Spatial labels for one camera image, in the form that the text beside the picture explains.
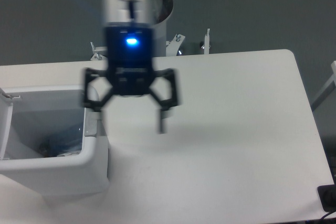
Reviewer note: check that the white metal base frame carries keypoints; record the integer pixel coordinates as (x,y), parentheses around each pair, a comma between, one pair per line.
(175,47)

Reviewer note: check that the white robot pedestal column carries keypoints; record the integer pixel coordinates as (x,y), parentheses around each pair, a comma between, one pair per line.
(163,10)

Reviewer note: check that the black device at edge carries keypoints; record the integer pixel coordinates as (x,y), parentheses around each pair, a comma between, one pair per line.
(327,197)

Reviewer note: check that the clear plastic water bottle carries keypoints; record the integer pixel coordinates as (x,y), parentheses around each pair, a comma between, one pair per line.
(54,149)

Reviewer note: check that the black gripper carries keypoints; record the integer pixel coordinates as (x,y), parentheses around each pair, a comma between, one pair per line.
(130,72)

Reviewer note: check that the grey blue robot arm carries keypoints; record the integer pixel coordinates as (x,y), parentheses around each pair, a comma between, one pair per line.
(132,12)

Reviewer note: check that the white frame at right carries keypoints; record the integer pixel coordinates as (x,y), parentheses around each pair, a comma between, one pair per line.
(325,91)

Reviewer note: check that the white plastic trash can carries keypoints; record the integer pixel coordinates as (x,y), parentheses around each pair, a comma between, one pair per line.
(36,114)

